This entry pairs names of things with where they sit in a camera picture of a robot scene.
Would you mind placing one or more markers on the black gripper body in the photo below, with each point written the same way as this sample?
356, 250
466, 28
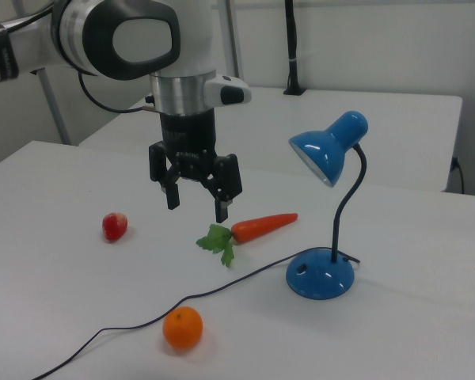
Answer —
188, 134

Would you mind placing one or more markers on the orange toy carrot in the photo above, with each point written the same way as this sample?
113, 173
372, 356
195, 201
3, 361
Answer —
261, 225

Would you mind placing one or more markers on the blue desk lamp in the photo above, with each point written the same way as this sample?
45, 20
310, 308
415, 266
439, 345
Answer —
320, 277

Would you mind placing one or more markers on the black clamp pole stand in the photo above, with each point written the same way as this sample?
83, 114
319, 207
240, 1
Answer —
292, 39

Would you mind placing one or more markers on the red toy strawberry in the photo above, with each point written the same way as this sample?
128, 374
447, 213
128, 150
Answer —
114, 227

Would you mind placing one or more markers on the grey metal frame post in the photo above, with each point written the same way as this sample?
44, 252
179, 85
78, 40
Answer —
53, 107
234, 39

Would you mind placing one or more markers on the orange toy mandarin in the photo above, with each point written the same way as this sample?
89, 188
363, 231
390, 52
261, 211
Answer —
182, 327

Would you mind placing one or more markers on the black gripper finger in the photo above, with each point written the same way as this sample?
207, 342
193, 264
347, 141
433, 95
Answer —
227, 178
170, 190

